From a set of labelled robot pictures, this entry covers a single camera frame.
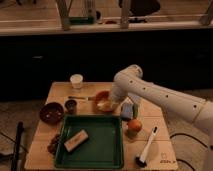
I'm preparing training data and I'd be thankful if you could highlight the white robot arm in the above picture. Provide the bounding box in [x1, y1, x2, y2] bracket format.
[109, 65, 213, 171]

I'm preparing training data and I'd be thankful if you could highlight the orange red bowl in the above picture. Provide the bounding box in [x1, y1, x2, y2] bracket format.
[93, 91, 118, 113]

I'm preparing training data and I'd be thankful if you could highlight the dark maroon bowl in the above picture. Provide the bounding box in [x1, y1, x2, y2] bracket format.
[39, 102, 64, 125]

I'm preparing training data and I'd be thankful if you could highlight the white paper cup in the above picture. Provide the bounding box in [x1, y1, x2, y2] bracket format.
[70, 74, 83, 90]

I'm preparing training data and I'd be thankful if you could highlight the blue green sponge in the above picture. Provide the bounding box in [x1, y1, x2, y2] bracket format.
[120, 102, 138, 121]

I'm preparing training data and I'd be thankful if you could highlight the small dark metal cup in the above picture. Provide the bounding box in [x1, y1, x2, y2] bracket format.
[65, 99, 77, 114]

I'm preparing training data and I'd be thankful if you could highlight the orange fruit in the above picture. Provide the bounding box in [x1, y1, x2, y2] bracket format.
[127, 119, 142, 134]

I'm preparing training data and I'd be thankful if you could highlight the beige wooden block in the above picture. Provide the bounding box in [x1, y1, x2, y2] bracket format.
[64, 130, 89, 152]

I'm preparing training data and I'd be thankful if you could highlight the green plastic tray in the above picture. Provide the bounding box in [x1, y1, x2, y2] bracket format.
[54, 115, 124, 169]

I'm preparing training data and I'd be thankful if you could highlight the white black dish brush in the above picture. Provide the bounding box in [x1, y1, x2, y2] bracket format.
[135, 127, 157, 168]

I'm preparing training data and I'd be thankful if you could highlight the black pole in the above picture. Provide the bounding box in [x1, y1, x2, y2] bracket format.
[11, 122, 24, 171]

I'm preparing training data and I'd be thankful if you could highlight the black cable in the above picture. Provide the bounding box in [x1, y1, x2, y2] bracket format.
[169, 132, 211, 171]

